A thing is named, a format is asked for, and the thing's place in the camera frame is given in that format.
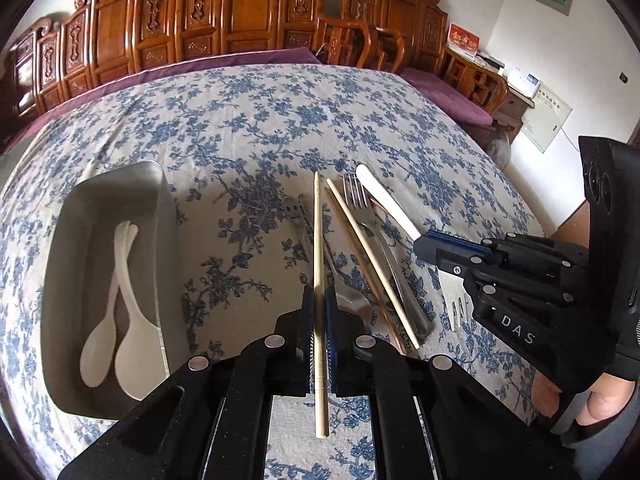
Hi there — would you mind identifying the steel spoon with smiley holes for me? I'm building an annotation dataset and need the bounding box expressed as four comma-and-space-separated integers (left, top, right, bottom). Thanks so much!
281, 193, 346, 291

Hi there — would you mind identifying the wooden armchair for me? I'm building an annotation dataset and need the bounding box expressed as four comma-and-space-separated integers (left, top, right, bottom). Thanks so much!
317, 15, 406, 74

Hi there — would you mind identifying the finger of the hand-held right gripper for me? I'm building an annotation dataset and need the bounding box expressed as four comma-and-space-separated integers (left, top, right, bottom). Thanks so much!
413, 230, 591, 267
434, 255, 591, 312

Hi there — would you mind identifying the person's right hand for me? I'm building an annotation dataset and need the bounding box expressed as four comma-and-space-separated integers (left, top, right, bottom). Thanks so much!
531, 370, 640, 448

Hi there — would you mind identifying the steel rectangular tray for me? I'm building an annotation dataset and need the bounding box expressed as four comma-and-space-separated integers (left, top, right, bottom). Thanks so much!
40, 161, 189, 417

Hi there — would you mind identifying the white table knife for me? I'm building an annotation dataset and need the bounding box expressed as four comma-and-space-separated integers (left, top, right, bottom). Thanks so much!
355, 163, 424, 242

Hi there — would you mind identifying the light bamboo chopstick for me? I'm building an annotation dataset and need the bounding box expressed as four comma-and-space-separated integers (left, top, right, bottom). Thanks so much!
325, 177, 422, 351
312, 171, 331, 439

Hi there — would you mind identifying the white plastic fork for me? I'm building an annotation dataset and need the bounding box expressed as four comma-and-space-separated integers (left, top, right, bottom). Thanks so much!
440, 270, 473, 333

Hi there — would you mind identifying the white wall panel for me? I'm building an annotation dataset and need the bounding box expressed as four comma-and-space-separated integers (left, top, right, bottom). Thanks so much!
520, 92, 573, 154

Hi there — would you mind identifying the blue floral blanket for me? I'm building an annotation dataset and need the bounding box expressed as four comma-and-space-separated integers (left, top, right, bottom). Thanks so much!
0, 62, 548, 480

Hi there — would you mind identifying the long carved wooden headboard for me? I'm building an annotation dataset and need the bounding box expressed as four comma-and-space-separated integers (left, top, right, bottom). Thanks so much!
5, 0, 328, 122

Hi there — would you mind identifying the purple seat cushion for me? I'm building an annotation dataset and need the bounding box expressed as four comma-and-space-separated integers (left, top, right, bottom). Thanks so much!
400, 66, 496, 128

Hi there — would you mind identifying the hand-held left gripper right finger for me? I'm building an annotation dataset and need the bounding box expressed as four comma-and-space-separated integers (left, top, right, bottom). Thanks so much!
324, 285, 581, 480

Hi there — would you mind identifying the white plastic spoon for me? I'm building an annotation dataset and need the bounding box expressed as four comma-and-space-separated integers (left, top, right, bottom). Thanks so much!
114, 223, 169, 402
79, 221, 132, 389

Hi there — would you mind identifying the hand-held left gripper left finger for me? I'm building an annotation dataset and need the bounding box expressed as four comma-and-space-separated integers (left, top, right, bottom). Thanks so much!
57, 285, 316, 480

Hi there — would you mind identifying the red gift box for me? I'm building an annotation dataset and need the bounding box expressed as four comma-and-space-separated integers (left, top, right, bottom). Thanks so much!
446, 22, 481, 57

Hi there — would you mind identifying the steel fork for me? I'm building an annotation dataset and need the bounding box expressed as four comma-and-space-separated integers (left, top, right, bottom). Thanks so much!
341, 172, 436, 339

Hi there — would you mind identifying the white desk device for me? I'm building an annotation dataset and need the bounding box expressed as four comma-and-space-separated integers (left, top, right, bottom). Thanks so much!
506, 72, 544, 99

